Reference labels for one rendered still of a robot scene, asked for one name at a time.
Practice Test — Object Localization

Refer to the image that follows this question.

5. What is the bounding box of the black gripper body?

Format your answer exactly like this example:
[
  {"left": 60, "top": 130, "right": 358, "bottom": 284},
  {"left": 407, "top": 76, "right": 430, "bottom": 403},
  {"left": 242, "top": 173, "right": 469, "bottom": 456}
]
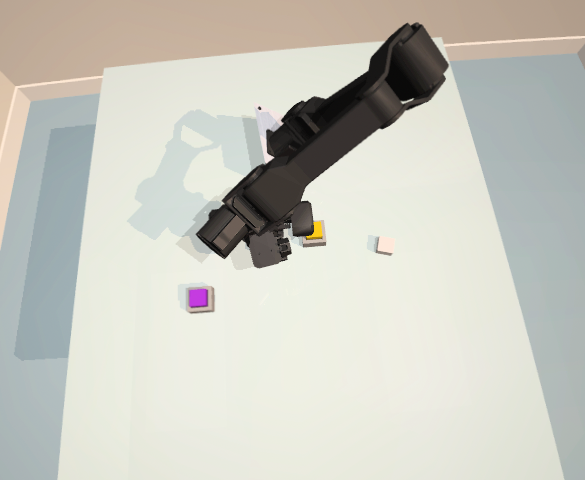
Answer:
[{"left": 208, "top": 201, "right": 314, "bottom": 237}]

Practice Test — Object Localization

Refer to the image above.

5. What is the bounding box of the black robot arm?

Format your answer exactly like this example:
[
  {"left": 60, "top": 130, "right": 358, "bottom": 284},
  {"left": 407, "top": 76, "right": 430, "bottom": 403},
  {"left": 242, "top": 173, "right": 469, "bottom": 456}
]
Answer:
[{"left": 195, "top": 22, "right": 449, "bottom": 268}]

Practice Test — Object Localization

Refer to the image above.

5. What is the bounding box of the purple button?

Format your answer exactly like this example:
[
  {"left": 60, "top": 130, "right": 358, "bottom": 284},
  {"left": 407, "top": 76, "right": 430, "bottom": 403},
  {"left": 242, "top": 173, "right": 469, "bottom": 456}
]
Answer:
[{"left": 188, "top": 286, "right": 215, "bottom": 314}]

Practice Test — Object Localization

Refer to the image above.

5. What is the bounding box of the yellow button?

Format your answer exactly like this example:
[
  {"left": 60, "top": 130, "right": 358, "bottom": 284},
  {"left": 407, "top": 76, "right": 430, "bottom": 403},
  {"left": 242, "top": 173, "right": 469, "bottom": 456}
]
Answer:
[{"left": 302, "top": 220, "right": 327, "bottom": 248}]

